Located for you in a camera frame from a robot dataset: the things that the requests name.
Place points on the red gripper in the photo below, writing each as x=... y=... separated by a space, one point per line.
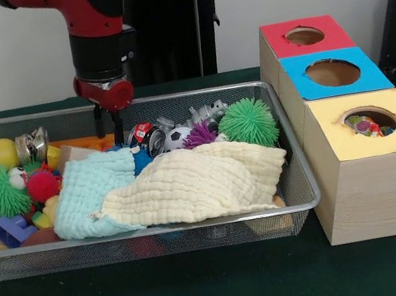
x=108 y=95

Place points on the mint waffle cloth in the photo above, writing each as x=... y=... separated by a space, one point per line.
x=87 y=194

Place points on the cream waffle cloth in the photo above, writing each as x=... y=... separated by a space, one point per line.
x=190 y=188

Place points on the multicoloured patterned cloth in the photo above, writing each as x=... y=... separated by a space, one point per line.
x=367 y=126

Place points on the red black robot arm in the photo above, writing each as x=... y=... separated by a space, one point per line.
x=92 y=28

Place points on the shallow clear mesh bin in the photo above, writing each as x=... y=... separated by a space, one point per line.
x=124 y=249

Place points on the wooden box with three holes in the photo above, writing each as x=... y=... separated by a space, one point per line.
x=373 y=186

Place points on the orange toy brick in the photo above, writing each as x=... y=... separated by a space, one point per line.
x=86 y=144

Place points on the small soccer ball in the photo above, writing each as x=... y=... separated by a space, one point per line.
x=175 y=138

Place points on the crushed silver drink can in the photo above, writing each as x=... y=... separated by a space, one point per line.
x=32 y=145

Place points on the red spiky ball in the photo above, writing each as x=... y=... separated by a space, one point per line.
x=43 y=185

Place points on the purple spiky ball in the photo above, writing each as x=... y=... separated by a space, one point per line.
x=199 y=135

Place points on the grey toy robot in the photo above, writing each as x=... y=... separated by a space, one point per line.
x=209 y=113

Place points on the purple toy block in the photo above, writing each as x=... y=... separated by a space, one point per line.
x=11 y=230

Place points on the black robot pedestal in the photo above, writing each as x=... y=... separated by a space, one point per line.
x=177 y=29

